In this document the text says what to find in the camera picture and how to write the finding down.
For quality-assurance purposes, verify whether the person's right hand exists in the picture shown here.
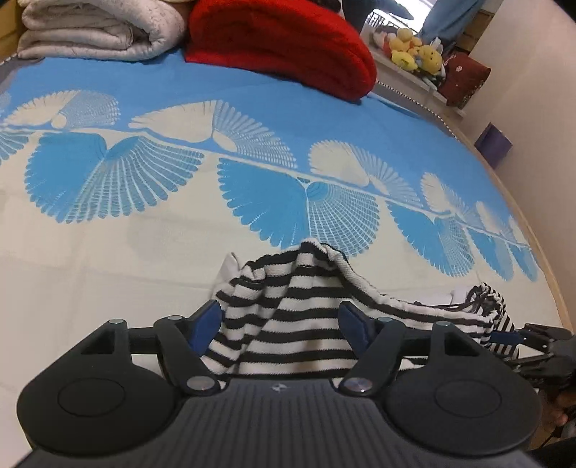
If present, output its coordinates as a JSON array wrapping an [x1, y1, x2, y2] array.
[[541, 391, 571, 429]]

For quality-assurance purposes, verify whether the dark teal shark plush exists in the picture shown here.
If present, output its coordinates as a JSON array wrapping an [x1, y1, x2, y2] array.
[[339, 0, 415, 28]]

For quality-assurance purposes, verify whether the wooden headboard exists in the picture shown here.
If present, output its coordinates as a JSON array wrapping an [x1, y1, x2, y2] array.
[[0, 0, 24, 64]]

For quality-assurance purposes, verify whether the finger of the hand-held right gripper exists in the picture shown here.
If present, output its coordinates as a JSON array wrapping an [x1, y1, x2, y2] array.
[[488, 322, 576, 356], [510, 356, 559, 381]]

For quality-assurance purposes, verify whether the blue and white patterned bedsheet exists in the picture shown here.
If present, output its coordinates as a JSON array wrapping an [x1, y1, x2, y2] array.
[[0, 45, 568, 453]]

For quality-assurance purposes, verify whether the blue curtain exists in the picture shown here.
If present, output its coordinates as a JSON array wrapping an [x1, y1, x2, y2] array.
[[420, 0, 486, 44]]

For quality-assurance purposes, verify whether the white folded quilt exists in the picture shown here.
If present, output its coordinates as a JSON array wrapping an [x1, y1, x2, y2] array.
[[17, 0, 188, 62]]

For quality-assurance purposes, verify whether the wooden bed frame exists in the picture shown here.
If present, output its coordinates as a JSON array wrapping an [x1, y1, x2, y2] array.
[[443, 119, 576, 327]]

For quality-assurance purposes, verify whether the dark red cushion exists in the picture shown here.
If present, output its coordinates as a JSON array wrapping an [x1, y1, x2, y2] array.
[[438, 50, 492, 109]]

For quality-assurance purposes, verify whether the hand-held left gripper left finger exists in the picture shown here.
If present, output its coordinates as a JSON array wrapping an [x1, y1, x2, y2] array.
[[67, 300, 224, 397]]

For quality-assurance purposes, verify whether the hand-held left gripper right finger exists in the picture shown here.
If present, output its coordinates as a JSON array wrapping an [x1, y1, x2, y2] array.
[[338, 301, 496, 397]]

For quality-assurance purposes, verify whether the red folded quilt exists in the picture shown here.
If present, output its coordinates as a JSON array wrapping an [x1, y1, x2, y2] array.
[[184, 0, 378, 103]]

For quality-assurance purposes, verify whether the yellow plush toy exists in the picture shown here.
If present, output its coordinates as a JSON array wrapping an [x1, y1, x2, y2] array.
[[416, 44, 444, 76], [388, 28, 424, 73]]

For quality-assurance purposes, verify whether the striped shirt with white vest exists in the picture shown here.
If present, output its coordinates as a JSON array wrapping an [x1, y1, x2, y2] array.
[[200, 238, 517, 378]]

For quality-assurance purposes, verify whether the white windowsill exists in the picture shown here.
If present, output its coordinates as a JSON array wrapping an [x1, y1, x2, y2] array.
[[373, 56, 465, 121]]

